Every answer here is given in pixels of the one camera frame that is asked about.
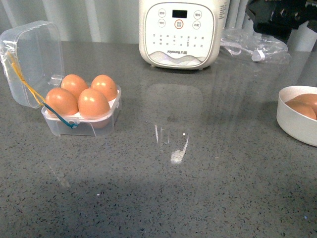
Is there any white Joyoung cooker appliance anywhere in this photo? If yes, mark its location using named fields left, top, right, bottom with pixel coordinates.
left=139, top=0, right=230, bottom=70

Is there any white round bowl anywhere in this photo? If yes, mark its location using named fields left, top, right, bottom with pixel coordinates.
left=276, top=86, right=317, bottom=146

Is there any white power cable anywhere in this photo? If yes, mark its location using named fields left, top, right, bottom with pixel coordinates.
left=221, top=38, right=265, bottom=62

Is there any clear plastic egg box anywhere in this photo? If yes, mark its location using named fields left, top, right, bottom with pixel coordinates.
left=0, top=21, right=121, bottom=137

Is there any brown egg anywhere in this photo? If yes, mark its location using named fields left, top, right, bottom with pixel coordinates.
left=285, top=100, right=317, bottom=120
left=46, top=88, right=79, bottom=116
left=91, top=74, right=118, bottom=101
left=78, top=88, right=110, bottom=119
left=61, top=74, right=89, bottom=100
left=294, top=93, right=317, bottom=113

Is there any yellow rubber band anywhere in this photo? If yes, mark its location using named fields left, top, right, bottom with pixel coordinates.
left=7, top=52, right=45, bottom=106

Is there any brown egg in bowl front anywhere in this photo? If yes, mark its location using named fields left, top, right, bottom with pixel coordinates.
left=285, top=100, right=317, bottom=120

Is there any brown egg in bowl back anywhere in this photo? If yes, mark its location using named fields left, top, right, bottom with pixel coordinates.
left=294, top=93, right=317, bottom=113

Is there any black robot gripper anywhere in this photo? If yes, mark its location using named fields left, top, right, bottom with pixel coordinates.
left=245, top=0, right=317, bottom=38

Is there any teal rubber band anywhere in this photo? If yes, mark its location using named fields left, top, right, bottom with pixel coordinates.
left=43, top=103, right=78, bottom=128

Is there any clear plastic bag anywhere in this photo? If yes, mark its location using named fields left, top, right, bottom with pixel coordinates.
left=220, top=28, right=291, bottom=64

